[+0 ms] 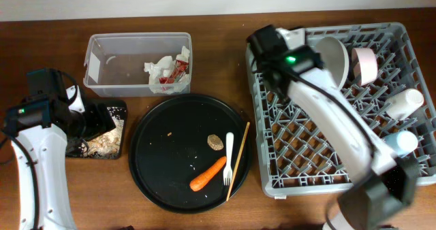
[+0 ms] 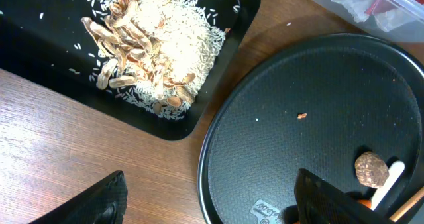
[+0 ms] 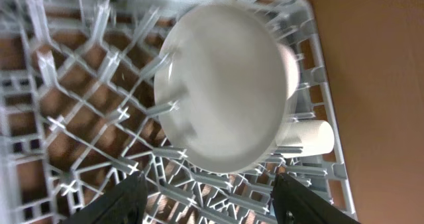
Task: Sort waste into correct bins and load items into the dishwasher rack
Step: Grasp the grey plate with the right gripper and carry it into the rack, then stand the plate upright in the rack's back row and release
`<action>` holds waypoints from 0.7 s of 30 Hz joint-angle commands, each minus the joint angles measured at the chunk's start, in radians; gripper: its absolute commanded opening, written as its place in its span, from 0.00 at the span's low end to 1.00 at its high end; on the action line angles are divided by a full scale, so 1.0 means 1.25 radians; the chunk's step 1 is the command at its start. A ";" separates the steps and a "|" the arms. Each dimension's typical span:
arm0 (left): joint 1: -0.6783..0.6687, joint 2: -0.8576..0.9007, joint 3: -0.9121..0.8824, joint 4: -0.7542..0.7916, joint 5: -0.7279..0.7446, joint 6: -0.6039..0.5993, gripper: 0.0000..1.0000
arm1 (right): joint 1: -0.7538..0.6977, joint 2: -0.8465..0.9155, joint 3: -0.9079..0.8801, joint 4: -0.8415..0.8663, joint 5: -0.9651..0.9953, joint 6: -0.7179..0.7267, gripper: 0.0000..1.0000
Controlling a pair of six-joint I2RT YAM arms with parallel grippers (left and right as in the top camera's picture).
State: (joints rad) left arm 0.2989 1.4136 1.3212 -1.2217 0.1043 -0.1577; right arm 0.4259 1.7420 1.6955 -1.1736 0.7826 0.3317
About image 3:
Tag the grey round plate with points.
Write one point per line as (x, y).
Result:
(228, 85)

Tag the grey plastic dishwasher rack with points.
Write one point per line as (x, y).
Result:
(78, 114)

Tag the white cup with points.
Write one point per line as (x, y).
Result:
(306, 138)

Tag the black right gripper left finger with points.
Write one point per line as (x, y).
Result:
(124, 203)

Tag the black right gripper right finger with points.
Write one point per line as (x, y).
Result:
(295, 203)

